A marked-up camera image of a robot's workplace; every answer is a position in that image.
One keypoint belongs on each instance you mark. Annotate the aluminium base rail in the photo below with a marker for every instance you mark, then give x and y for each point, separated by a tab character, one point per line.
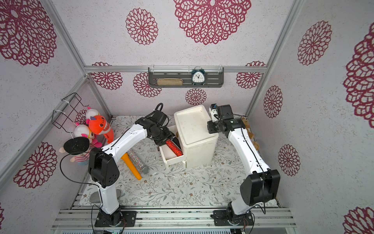
177	218

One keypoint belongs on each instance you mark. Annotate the pink white plush doll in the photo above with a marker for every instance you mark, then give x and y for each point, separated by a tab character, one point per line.
82	129

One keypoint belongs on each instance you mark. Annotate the red glitter microphone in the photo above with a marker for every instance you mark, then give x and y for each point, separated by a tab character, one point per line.
174	148

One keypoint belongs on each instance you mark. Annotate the brown teddy bear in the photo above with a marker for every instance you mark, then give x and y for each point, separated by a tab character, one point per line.
251	135

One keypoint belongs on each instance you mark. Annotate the white three-drawer cabinet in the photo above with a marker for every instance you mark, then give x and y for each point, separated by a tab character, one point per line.
197	144

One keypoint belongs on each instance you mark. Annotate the black haired plush doll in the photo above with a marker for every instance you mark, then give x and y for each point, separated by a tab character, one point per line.
78	149

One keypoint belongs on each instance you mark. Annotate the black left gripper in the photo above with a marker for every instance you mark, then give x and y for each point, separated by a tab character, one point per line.
169	136

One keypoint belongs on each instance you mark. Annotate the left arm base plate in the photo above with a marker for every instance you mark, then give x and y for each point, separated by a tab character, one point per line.
117	219

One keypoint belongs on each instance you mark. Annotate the green alarm clock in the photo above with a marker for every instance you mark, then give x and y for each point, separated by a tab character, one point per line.
198	77

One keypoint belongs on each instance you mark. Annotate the black wire basket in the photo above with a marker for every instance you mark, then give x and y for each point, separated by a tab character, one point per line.
71	114

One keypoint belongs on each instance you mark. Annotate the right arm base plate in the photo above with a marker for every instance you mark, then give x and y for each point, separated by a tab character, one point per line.
227	217

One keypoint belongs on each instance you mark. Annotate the orange microphone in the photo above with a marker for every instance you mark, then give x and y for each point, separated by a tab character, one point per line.
131	166

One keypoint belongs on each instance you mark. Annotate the black microphone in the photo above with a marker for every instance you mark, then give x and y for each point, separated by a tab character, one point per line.
176	142

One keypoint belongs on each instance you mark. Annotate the red orange plush fish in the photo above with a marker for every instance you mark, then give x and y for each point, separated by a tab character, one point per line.
99	126

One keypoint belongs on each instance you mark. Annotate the glitter silver microphone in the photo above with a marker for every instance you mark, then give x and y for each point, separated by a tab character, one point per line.
138	163

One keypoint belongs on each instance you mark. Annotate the floral table mat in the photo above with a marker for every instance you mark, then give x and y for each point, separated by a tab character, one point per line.
213	184

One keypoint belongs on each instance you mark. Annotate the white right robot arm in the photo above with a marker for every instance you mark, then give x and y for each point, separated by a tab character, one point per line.
261	183

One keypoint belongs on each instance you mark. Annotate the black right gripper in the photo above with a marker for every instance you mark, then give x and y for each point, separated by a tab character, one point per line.
213	126

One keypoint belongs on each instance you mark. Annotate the dark grey wall shelf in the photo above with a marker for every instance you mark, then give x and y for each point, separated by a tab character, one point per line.
214	77

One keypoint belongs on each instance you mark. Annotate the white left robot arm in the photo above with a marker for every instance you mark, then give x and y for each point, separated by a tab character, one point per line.
103	161

